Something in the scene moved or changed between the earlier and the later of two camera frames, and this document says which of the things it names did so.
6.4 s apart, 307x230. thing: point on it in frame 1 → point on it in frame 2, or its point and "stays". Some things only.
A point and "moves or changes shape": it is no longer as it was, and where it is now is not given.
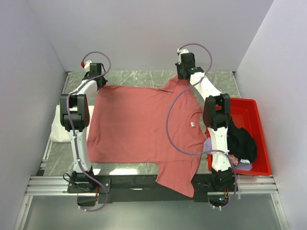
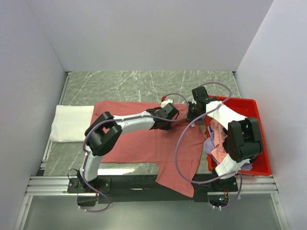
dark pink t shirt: (162, 126) moves or changes shape
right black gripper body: (180, 68) → (193, 113)
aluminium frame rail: (58, 185) stays
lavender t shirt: (241, 166) stays
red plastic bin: (245, 113) stays
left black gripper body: (104, 81) → (168, 125)
